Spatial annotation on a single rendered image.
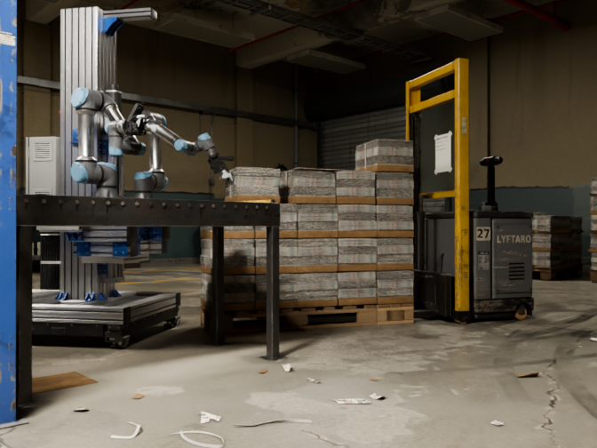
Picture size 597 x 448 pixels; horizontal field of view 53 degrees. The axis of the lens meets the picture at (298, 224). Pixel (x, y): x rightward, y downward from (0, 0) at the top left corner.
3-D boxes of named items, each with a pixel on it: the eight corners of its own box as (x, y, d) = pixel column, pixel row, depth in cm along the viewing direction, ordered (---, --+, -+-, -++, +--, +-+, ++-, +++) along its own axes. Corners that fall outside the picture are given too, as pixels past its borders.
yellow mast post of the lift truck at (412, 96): (405, 299, 488) (405, 82, 489) (415, 299, 491) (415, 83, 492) (410, 300, 480) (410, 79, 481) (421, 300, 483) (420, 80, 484)
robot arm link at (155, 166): (141, 191, 411) (139, 111, 412) (155, 192, 425) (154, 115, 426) (156, 190, 406) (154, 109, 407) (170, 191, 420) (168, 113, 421)
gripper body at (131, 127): (147, 135, 318) (131, 137, 325) (148, 119, 319) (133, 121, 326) (135, 131, 312) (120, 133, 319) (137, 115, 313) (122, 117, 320)
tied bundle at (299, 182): (277, 205, 434) (277, 173, 434) (315, 206, 444) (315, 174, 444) (295, 204, 398) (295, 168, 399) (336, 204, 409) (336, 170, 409)
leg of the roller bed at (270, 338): (274, 356, 316) (274, 226, 317) (281, 357, 312) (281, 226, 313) (265, 357, 313) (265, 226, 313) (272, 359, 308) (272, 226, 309)
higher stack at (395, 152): (354, 317, 453) (354, 145, 454) (389, 315, 463) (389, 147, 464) (377, 324, 417) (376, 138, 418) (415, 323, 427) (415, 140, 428)
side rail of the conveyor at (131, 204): (274, 226, 317) (274, 203, 317) (281, 226, 313) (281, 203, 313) (-1, 226, 227) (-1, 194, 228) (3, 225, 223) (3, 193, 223)
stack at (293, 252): (199, 325, 416) (199, 204, 416) (354, 316, 454) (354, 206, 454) (210, 334, 379) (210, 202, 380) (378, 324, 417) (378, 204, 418)
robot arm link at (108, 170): (121, 186, 356) (121, 163, 356) (101, 185, 345) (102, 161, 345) (108, 187, 363) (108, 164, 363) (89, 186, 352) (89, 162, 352)
